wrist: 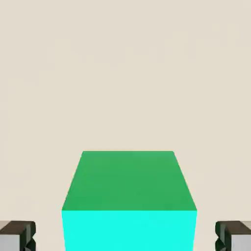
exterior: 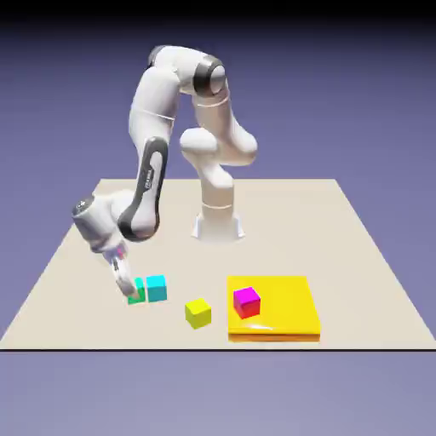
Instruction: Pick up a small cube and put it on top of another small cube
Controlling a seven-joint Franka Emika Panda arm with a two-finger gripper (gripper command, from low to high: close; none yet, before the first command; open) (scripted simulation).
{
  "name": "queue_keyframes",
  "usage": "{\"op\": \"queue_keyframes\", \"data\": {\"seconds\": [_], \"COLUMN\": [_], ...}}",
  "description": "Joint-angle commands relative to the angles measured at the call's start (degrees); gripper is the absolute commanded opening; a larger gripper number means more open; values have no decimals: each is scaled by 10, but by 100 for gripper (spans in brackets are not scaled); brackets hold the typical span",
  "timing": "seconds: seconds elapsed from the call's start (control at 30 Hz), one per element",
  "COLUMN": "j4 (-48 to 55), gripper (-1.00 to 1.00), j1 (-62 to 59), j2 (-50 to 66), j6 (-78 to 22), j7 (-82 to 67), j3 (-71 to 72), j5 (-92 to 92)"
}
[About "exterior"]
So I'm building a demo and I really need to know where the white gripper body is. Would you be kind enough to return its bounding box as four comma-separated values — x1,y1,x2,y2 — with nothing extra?
107,254,139,298

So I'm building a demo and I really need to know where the small green cube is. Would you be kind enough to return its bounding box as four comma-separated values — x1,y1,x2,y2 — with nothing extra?
127,277,146,306

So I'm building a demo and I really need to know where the small cyan cube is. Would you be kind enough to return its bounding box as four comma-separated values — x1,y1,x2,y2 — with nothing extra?
146,274,169,303

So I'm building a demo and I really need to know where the small yellow cube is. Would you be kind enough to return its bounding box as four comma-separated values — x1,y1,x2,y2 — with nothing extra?
184,297,213,330

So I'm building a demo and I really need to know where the small magenta cube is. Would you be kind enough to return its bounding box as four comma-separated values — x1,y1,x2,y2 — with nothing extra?
232,286,262,320

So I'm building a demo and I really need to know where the large yellow box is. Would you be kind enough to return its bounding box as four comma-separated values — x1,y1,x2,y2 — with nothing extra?
227,275,322,342

